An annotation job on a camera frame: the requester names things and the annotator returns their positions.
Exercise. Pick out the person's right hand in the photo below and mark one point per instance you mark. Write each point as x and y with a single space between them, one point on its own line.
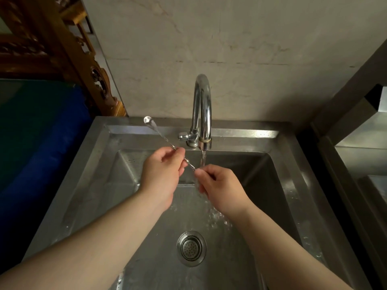
222 190

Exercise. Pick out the person's left hand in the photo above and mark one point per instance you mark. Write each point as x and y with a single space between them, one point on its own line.
158 178

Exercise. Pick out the person's right thumb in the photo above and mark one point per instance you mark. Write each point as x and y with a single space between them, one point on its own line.
208 171

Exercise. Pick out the person's left thumb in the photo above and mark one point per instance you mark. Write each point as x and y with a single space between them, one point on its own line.
169 153

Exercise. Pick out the long twisted metal bar spoon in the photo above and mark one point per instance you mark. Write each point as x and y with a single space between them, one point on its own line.
157 131

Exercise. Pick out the person's right forearm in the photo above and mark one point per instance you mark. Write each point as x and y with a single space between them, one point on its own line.
284 253

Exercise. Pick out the person's left forearm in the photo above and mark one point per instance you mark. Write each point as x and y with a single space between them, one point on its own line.
81 247

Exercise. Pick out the stainless steel sink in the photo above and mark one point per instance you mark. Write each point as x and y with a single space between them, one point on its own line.
193 208

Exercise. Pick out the chrome gooseneck faucet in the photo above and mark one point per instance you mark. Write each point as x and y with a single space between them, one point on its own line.
202 114

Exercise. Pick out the round metal sink drain strainer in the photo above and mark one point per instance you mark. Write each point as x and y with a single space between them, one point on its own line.
191 248

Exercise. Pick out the blue and green mat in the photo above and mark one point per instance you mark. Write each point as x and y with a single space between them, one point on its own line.
36 166

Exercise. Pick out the stainless steel counter unit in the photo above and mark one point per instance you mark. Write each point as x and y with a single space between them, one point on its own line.
356 166

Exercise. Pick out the carved wooden furniture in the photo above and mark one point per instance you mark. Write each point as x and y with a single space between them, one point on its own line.
60 51

